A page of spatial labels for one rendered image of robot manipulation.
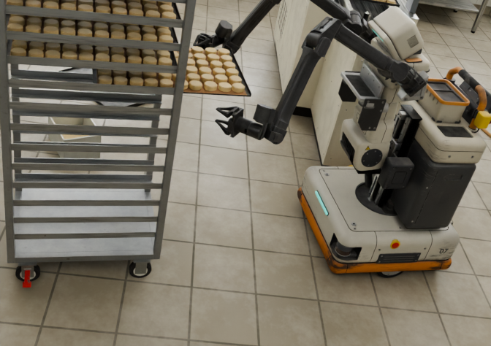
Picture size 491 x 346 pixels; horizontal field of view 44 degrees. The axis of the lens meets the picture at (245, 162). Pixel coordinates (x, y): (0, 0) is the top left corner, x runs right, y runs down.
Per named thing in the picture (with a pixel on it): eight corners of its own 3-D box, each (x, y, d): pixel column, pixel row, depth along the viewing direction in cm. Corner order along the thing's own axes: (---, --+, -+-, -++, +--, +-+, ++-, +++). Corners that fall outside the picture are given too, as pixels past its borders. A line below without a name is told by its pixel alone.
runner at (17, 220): (162, 217, 268) (163, 212, 266) (163, 221, 266) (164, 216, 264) (6, 218, 250) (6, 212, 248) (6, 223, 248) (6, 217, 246)
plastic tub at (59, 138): (47, 136, 357) (46, 112, 348) (83, 130, 368) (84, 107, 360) (63, 164, 337) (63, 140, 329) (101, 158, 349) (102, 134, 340)
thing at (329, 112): (307, 118, 431) (340, -5, 382) (354, 125, 435) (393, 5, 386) (318, 176, 374) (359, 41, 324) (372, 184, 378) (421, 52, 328)
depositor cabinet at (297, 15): (271, 41, 534) (292, -56, 487) (351, 54, 542) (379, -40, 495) (280, 114, 428) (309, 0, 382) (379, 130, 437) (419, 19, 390)
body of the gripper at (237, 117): (228, 136, 230) (245, 143, 227) (230, 113, 224) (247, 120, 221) (237, 129, 235) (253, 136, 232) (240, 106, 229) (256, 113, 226)
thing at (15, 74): (163, 83, 274) (164, 77, 272) (164, 86, 271) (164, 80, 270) (10, 75, 256) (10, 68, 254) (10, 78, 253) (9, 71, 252)
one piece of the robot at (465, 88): (436, 106, 312) (467, 71, 303) (471, 145, 285) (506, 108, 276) (421, 98, 307) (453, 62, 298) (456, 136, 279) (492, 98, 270)
